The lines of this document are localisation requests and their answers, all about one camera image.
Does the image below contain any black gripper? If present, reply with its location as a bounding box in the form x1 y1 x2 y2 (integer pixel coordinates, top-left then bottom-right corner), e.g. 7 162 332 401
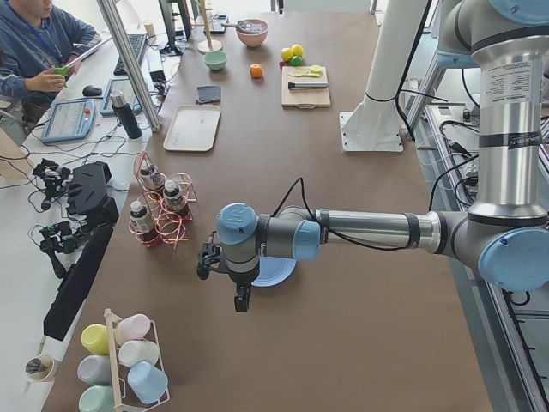
196 230 251 312

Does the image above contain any blue round plate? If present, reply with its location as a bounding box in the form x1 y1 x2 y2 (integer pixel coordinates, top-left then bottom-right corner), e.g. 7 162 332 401
252 257 296 288

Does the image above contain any orange fruit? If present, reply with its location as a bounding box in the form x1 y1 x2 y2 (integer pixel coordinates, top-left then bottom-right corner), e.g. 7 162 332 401
249 64 264 79

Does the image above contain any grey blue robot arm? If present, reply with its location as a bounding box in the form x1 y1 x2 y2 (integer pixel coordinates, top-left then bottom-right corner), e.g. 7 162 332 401
196 1 548 312

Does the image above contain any pink cup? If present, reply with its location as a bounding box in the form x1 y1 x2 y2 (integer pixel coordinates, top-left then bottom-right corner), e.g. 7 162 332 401
114 313 150 345

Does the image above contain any tea bottle middle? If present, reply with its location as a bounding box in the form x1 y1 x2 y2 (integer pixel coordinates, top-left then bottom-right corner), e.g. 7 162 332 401
163 179 190 217

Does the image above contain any tea bottle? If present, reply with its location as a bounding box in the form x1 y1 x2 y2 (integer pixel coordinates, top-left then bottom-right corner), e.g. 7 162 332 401
163 179 190 217
139 162 165 192
130 200 160 247

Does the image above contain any tea bottle front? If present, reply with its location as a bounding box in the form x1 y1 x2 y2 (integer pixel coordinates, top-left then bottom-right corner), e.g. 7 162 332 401
130 200 160 247

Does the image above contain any white cup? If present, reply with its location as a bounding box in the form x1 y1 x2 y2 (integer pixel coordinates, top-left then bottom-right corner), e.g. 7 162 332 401
118 340 160 367

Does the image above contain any blue cup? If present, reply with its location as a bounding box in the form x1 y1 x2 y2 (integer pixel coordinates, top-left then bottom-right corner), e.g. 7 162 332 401
128 360 168 404

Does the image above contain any tea bottle back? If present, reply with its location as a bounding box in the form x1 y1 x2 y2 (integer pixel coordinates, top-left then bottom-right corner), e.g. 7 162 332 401
139 162 165 192

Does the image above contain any yellow cup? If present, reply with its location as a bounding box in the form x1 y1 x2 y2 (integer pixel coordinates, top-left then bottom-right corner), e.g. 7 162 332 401
81 324 109 355

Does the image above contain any wooden cup rack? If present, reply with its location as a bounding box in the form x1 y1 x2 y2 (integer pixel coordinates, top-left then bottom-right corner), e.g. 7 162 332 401
104 308 172 412

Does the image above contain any grey cup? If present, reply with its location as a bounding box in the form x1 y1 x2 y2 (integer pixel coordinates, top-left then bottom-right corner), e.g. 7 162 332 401
77 354 112 385

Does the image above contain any cream rabbit tray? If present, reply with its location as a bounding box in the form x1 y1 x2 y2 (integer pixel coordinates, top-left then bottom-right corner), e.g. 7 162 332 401
163 105 220 152

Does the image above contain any mint green cup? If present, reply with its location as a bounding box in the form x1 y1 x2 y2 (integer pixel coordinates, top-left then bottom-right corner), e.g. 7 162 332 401
78 385 115 412

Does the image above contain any black plastic equipment housing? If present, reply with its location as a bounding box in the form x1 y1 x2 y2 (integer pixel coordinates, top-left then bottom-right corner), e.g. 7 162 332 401
40 161 119 341

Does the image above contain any grey folded cloth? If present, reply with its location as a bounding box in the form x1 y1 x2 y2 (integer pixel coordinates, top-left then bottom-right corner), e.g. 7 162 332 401
196 85 221 104

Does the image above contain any wooden cutting board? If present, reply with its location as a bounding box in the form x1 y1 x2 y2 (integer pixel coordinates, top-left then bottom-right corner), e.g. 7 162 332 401
281 66 331 108

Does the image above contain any steel muddler black tip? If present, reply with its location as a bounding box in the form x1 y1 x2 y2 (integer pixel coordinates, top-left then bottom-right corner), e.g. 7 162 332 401
287 82 329 91

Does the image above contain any black thermos bottle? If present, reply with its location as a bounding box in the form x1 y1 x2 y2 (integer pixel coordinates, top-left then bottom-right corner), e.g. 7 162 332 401
110 89 142 139

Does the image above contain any lemon slice lower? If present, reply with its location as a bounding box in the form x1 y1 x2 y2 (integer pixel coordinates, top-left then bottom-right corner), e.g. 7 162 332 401
289 67 310 76

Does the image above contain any green bowl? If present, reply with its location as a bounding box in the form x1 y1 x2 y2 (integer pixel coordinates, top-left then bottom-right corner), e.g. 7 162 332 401
202 51 227 70

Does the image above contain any green lime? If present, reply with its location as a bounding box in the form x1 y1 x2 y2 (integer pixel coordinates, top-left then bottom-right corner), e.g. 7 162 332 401
290 56 303 67

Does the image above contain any blue teach pendant right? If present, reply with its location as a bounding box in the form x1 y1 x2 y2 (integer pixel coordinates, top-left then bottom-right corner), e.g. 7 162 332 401
99 77 142 117

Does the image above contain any blue teach pendant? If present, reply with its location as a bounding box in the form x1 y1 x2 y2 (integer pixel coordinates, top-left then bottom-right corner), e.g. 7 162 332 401
99 77 142 117
40 99 95 143

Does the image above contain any yellow lemon lower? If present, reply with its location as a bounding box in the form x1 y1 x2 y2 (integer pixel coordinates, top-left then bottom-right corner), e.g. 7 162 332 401
281 48 293 62

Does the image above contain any yellow lemon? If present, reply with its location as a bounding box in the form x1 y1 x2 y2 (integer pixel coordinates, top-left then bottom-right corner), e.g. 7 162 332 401
281 48 293 62
291 44 304 57

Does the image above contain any blue teach pendant left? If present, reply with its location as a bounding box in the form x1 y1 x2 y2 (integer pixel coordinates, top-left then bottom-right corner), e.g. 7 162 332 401
40 99 95 143

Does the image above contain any yellow lemon upper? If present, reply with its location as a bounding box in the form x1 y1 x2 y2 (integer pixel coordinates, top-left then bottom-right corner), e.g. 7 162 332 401
291 44 304 57

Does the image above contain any wooden stand round base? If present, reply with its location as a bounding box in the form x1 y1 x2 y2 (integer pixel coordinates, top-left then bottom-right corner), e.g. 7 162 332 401
190 0 224 55

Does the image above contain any black computer mouse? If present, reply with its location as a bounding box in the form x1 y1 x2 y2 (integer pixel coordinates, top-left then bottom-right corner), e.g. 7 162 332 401
82 85 103 97

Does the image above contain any pink bowl with ice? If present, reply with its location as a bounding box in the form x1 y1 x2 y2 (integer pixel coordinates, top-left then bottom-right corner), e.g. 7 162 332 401
236 19 268 48

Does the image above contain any metal scoop in bowl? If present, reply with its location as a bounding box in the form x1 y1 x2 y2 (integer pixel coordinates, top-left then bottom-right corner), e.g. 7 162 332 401
221 20 262 33

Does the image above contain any black keyboard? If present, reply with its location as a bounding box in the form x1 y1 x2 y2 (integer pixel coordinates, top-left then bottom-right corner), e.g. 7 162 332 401
112 33 148 76

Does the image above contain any brown paper cup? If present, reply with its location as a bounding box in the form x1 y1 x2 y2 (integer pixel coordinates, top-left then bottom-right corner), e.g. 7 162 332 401
142 20 156 37

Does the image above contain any copper wire bottle rack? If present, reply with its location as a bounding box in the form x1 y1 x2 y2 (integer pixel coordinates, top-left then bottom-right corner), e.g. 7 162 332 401
132 151 197 249

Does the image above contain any aluminium frame post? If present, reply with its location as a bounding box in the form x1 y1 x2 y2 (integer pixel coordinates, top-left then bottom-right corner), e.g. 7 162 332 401
97 0 161 132

